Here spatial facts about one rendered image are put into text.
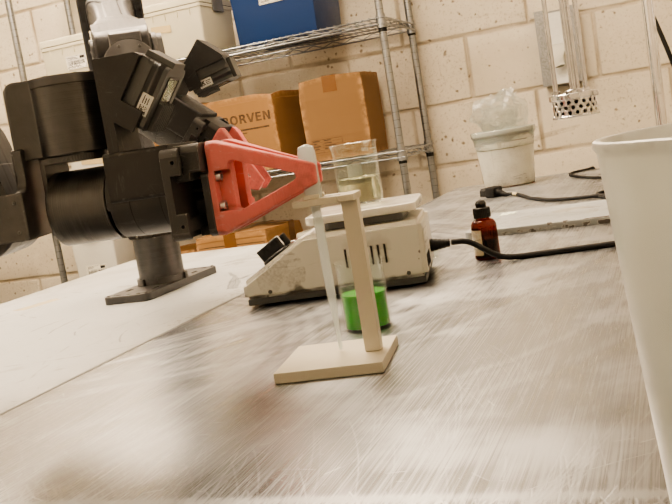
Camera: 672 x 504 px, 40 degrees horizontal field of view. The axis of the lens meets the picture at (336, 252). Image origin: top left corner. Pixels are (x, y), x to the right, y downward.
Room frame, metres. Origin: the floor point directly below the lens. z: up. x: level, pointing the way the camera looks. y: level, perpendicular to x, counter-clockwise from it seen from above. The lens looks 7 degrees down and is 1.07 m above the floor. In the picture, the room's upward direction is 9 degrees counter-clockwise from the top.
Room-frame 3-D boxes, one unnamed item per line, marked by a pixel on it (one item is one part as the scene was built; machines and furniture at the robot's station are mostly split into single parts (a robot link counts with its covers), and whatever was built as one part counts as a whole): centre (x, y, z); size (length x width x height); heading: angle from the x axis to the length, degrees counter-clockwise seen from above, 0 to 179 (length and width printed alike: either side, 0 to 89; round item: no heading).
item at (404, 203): (1.03, -0.04, 0.98); 0.12 x 0.12 x 0.01; 80
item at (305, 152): (0.68, 0.01, 1.04); 0.01 x 0.01 x 0.04; 78
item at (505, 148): (2.06, -0.41, 1.01); 0.14 x 0.14 x 0.21
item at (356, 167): (1.03, -0.04, 1.02); 0.06 x 0.05 x 0.08; 32
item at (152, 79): (0.70, 0.12, 1.10); 0.07 x 0.06 x 0.11; 168
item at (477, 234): (1.07, -0.17, 0.93); 0.03 x 0.03 x 0.07
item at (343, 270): (0.80, -0.02, 0.93); 0.04 x 0.04 x 0.06
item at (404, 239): (1.03, -0.01, 0.94); 0.22 x 0.13 x 0.08; 80
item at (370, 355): (0.68, 0.01, 0.96); 0.08 x 0.08 x 0.13; 78
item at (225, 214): (0.69, 0.05, 1.04); 0.09 x 0.07 x 0.07; 78
